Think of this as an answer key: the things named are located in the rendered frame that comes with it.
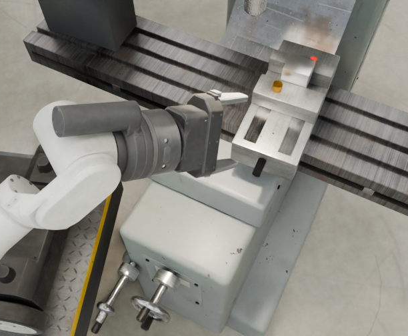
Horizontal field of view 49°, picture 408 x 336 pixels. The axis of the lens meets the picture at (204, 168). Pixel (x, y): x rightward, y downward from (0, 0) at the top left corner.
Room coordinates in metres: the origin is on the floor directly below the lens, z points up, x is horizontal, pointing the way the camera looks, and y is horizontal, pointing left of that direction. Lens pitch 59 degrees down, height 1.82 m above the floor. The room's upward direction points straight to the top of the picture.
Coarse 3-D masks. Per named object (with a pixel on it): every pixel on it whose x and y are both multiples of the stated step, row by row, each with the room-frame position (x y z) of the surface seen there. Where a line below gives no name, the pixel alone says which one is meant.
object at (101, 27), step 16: (48, 0) 0.97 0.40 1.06; (64, 0) 0.95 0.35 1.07; (80, 0) 0.93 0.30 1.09; (96, 0) 0.91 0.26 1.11; (112, 0) 0.93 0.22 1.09; (128, 0) 0.99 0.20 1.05; (48, 16) 0.98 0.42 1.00; (64, 16) 0.96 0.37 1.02; (80, 16) 0.94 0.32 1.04; (96, 16) 0.92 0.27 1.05; (112, 16) 0.91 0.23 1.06; (128, 16) 0.98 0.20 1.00; (64, 32) 0.97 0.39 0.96; (80, 32) 0.94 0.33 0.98; (96, 32) 0.92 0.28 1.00; (112, 32) 0.90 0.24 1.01; (128, 32) 0.96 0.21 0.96; (112, 48) 0.90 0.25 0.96
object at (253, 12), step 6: (246, 0) 0.76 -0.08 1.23; (252, 0) 0.75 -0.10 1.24; (258, 0) 0.75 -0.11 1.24; (264, 0) 0.75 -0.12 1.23; (246, 6) 0.76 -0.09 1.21; (252, 6) 0.75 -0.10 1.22; (258, 6) 0.75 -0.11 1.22; (264, 6) 0.75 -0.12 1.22; (246, 12) 0.75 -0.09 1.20; (252, 12) 0.75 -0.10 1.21; (258, 12) 0.75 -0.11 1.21; (264, 12) 0.75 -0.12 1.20
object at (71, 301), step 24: (120, 192) 0.85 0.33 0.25; (96, 216) 0.67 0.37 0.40; (72, 240) 0.58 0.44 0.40; (96, 240) 0.59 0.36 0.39; (72, 264) 0.50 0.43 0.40; (96, 264) 0.53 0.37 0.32; (72, 288) 0.42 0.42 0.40; (96, 288) 0.47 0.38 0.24; (48, 312) 0.35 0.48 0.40; (72, 312) 0.35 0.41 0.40
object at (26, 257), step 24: (0, 168) 0.76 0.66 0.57; (24, 168) 0.76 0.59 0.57; (48, 168) 0.73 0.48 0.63; (24, 240) 0.51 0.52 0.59; (48, 240) 0.51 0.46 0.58; (0, 264) 0.43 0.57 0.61; (24, 264) 0.43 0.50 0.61; (48, 264) 0.45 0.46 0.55; (0, 288) 0.36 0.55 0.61; (24, 288) 0.36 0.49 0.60; (48, 288) 0.39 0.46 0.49
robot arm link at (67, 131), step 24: (48, 120) 0.32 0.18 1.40; (72, 120) 0.29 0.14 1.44; (96, 120) 0.30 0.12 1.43; (120, 120) 0.31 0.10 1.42; (144, 120) 0.34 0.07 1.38; (48, 144) 0.29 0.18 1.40; (72, 144) 0.28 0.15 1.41; (96, 144) 0.29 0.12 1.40; (120, 144) 0.30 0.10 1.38; (144, 144) 0.31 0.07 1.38; (120, 168) 0.28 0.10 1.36; (144, 168) 0.29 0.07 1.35
